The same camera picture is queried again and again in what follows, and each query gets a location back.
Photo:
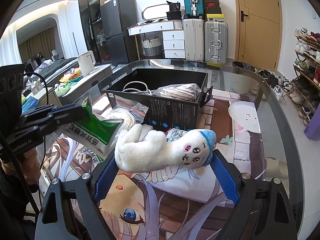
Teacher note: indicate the black trash bin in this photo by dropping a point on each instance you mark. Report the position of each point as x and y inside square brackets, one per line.
[243, 65]

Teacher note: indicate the purple bag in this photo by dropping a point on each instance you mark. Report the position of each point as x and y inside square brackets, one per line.
[312, 131]

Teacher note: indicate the white suitcase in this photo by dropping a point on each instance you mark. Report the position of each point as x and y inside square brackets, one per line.
[194, 39]

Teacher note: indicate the white red tissue packet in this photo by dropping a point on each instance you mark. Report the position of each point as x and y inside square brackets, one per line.
[174, 134]

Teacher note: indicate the beige slipper far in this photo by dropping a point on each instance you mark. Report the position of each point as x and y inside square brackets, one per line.
[276, 168]

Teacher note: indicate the woven laundry basket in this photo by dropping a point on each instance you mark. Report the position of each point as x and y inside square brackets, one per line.
[152, 47]

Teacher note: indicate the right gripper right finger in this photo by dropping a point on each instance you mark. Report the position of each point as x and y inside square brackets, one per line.
[275, 219]

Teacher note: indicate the green medicine packet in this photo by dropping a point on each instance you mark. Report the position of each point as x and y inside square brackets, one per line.
[94, 132]

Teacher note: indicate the silver suitcase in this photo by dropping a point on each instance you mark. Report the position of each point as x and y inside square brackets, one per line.
[215, 42]

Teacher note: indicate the white plush toy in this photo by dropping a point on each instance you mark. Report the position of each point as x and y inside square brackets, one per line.
[193, 150]

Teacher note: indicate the anime print desk mat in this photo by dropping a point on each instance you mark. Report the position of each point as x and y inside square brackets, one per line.
[179, 203]

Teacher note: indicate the wooden shoe rack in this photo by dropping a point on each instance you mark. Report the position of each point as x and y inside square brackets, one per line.
[306, 66]

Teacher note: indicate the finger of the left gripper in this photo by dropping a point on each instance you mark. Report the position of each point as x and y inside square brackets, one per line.
[68, 109]
[61, 119]

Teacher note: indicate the stack of shoe boxes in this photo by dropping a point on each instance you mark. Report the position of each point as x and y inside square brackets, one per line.
[213, 10]

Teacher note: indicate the person's left hand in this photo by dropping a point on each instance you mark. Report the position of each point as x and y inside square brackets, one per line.
[30, 167]

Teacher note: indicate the white drawer desk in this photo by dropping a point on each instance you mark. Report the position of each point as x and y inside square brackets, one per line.
[170, 32]

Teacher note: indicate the dark glass cabinet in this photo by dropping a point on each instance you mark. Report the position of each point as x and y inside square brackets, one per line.
[92, 27]

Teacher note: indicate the black cardboard box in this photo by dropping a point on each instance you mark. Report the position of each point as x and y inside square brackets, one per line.
[174, 97]

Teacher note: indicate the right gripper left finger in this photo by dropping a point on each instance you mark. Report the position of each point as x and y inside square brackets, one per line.
[70, 209]

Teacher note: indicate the wooden door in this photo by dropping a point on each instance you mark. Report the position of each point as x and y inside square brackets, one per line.
[258, 32]

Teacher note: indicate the black refrigerator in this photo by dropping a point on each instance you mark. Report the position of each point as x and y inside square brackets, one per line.
[117, 16]

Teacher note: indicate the black bag on desk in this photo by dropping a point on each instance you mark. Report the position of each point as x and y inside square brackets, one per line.
[174, 12]

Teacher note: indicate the white electric kettle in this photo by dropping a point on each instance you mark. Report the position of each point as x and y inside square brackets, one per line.
[86, 62]

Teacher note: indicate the oval mirror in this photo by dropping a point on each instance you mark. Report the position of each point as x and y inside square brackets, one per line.
[155, 12]

